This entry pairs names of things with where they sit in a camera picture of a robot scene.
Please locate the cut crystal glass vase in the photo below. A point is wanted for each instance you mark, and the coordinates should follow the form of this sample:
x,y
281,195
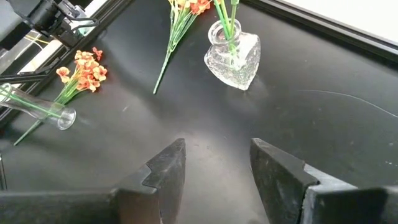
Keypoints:
x,y
236,65

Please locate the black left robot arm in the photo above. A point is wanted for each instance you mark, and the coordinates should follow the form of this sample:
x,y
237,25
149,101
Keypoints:
x,y
40,15

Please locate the orange spray flower bunch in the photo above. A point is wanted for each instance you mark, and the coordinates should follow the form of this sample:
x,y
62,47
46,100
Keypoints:
x,y
180,26
87,71

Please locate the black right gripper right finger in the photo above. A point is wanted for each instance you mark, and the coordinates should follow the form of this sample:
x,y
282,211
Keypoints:
x,y
280,186

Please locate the clear smooth glass vase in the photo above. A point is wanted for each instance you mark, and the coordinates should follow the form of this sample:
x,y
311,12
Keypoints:
x,y
37,107

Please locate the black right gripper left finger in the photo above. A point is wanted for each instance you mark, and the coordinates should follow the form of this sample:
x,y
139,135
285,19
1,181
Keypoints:
x,y
161,180

